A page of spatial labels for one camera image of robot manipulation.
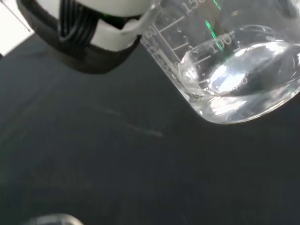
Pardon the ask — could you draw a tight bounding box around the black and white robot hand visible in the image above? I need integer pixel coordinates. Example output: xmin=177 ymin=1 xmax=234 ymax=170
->
xmin=15 ymin=0 xmax=156 ymax=75

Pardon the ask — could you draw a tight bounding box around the black bench cloth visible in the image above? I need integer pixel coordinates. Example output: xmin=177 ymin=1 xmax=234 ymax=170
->
xmin=0 ymin=23 xmax=300 ymax=225

